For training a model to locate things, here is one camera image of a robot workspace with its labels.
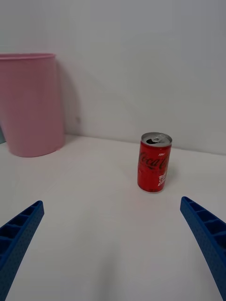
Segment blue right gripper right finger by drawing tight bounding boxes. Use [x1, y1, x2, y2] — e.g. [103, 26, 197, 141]
[180, 196, 226, 301]

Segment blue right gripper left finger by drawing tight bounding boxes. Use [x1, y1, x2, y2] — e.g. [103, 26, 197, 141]
[0, 200, 45, 301]

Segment red drink can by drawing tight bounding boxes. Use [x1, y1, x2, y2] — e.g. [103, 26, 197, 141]
[137, 132, 173, 194]

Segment pink plastic bin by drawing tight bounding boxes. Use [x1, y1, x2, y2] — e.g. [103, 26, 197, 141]
[0, 53, 66, 158]

